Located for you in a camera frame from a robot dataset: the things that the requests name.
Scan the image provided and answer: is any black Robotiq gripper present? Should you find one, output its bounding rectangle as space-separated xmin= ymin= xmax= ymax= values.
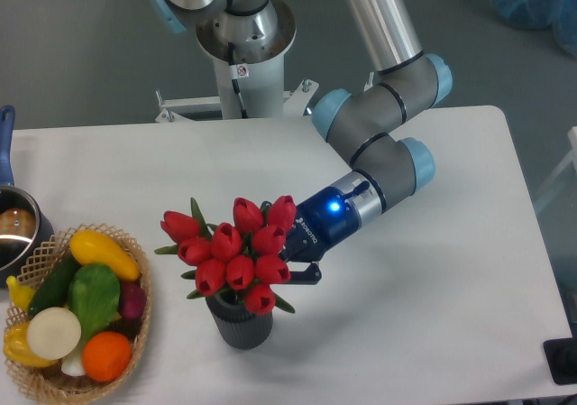
xmin=280 ymin=186 xmax=361 ymax=284

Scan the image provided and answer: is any red tulip bouquet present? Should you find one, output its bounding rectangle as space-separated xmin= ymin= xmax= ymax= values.
xmin=155 ymin=195 xmax=297 ymax=316

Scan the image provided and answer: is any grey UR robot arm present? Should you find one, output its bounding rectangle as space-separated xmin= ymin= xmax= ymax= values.
xmin=150 ymin=0 xmax=453 ymax=284

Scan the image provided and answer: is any dark grey ribbed vase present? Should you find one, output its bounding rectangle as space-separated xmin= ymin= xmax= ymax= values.
xmin=206 ymin=291 xmax=273 ymax=350

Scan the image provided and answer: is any purple red onion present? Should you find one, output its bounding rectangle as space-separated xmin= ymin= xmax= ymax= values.
xmin=118 ymin=281 xmax=147 ymax=319

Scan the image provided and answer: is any green lettuce leaf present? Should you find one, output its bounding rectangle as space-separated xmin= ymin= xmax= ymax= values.
xmin=68 ymin=263 xmax=120 ymax=345

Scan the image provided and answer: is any orange fruit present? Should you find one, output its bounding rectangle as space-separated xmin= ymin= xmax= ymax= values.
xmin=82 ymin=331 xmax=132 ymax=382

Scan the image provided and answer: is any yellow squash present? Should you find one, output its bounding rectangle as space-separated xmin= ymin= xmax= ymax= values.
xmin=69 ymin=229 xmax=141 ymax=281

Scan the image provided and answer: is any white green scallion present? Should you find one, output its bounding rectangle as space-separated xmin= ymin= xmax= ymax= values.
xmin=61 ymin=343 xmax=86 ymax=377

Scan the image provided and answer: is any dark green cucumber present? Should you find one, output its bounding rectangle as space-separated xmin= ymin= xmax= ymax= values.
xmin=27 ymin=253 xmax=81 ymax=318

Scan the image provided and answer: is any black device at table edge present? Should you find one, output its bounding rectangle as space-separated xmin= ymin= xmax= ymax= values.
xmin=543 ymin=337 xmax=576 ymax=385

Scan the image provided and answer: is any yellow bell pepper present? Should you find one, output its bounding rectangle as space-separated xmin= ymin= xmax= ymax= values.
xmin=4 ymin=322 xmax=58 ymax=368

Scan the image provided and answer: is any blue plastic bag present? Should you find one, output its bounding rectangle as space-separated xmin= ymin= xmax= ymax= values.
xmin=490 ymin=0 xmax=576 ymax=57

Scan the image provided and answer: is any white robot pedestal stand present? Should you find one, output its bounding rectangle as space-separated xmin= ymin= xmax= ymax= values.
xmin=156 ymin=0 xmax=319 ymax=122

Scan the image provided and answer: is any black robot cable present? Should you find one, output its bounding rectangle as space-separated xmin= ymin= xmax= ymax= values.
xmin=226 ymin=41 xmax=249 ymax=119

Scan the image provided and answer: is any blue handled saucepan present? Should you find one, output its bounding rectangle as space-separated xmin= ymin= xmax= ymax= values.
xmin=1 ymin=105 xmax=53 ymax=289

